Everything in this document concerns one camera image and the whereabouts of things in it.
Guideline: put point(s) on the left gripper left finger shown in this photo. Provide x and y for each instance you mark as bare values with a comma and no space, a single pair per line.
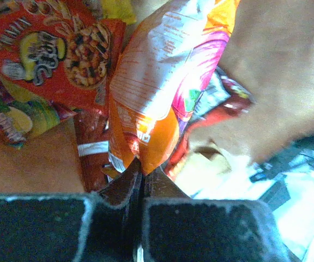
96,226

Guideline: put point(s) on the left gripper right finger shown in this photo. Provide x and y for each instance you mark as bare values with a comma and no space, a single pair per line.
176,227

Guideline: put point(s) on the dark red Doritos bag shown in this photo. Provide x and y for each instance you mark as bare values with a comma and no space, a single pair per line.
92,144

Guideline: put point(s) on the orange pink candy packet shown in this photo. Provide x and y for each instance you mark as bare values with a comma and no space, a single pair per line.
166,66

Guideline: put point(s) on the red chips packet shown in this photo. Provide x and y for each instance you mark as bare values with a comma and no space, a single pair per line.
59,51

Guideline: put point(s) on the red brown paper bag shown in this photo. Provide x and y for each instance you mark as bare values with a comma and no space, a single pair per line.
271,53

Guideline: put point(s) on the red fruit snack packet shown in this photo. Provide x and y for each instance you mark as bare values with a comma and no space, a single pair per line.
25,115

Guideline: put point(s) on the yellow snack packet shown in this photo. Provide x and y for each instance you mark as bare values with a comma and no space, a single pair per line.
118,9

